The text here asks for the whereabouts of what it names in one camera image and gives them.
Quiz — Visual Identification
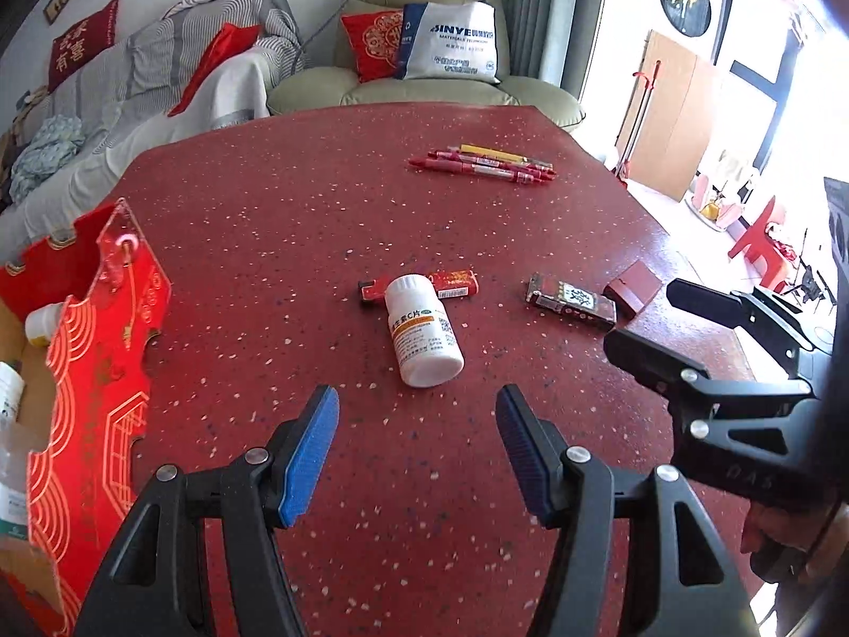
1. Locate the beige armchair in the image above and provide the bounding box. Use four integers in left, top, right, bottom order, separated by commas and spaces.
267, 0, 584, 132

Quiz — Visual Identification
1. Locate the framed wall picture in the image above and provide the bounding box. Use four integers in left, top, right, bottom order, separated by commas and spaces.
43, 0, 71, 26

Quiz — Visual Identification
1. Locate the grey curtain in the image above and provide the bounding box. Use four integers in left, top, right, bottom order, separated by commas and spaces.
502, 0, 604, 98

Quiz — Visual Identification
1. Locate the grey striped covered sofa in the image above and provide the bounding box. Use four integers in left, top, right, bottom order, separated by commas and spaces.
2, 0, 304, 263

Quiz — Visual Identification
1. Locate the yellow pen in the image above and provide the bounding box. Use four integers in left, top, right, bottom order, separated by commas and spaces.
447, 144, 554, 171

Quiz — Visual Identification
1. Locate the small white bottle in box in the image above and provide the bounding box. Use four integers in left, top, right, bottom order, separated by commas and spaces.
24, 302, 63, 348

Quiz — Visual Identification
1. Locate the red plastic chair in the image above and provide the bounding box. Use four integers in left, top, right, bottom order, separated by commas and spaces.
728, 197, 792, 292

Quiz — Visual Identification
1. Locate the bright red pillow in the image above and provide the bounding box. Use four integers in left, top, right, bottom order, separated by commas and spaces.
167, 23, 261, 118

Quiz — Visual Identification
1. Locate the round black wall decoration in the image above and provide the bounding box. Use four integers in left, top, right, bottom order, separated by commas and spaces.
661, 0, 712, 38

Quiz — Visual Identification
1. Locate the red slim lighter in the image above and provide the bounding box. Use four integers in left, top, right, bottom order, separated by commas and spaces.
357, 267, 481, 308

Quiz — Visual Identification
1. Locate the dark patterned cigarette pack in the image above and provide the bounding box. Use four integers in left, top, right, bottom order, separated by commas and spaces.
525, 273, 617, 331

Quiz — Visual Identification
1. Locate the front red pen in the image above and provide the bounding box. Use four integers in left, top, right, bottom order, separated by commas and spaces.
409, 158, 548, 186

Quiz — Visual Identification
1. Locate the red embroidered cushion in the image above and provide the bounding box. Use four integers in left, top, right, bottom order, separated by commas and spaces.
341, 10, 403, 83

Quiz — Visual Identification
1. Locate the person's right hand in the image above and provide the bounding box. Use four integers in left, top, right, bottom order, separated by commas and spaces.
740, 502, 847, 584

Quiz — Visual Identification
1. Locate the clear plastic bottle in box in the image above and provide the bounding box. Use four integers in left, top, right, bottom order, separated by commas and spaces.
0, 363, 39, 541

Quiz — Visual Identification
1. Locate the red pen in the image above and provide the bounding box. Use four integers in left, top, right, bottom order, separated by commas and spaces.
423, 150, 557, 181
409, 158, 548, 186

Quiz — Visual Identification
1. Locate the wooden board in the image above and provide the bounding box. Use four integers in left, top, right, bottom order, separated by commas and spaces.
616, 30, 714, 201

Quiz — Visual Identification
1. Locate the small dark red box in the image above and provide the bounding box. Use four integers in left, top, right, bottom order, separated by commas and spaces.
603, 260, 663, 319

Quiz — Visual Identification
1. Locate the white pill bottle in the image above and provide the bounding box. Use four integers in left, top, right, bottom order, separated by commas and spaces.
384, 274, 465, 388

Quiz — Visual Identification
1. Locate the crumpled light blue cloth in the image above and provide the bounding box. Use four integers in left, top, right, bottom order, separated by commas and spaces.
8, 115, 86, 204

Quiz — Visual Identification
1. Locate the red gift cardboard box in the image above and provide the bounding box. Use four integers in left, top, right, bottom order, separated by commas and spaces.
2, 200, 171, 635

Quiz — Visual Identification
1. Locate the dark red lettered pillow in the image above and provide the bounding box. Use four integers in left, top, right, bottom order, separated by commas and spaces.
47, 0, 121, 93

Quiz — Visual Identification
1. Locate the white blue tote bag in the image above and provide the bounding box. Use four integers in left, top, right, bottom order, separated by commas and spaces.
394, 0, 499, 85

